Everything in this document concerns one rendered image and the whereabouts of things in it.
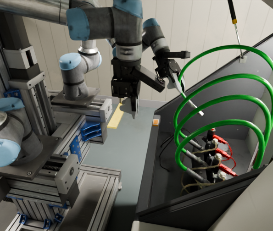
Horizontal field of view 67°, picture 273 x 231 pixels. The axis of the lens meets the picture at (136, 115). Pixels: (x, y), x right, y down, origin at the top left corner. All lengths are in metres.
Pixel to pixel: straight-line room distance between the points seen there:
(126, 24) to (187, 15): 2.13
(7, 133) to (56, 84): 2.83
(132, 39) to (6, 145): 0.45
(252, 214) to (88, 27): 0.56
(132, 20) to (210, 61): 2.31
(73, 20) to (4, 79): 0.55
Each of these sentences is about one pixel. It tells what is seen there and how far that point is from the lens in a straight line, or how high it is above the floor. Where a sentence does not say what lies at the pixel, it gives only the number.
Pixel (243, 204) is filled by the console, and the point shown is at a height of 1.18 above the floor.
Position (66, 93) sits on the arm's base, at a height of 1.08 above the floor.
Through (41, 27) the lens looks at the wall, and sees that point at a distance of 3.26.
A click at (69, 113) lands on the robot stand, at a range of 1.28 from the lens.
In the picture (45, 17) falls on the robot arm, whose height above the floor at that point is 1.52.
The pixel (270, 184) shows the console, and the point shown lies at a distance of 0.51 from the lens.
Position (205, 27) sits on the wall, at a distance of 2.70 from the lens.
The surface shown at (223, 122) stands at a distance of 0.57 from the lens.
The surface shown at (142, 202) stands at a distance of 0.79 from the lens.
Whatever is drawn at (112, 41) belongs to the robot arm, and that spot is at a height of 1.39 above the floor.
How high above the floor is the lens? 1.61
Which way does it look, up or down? 34 degrees down
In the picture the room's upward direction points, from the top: straight up
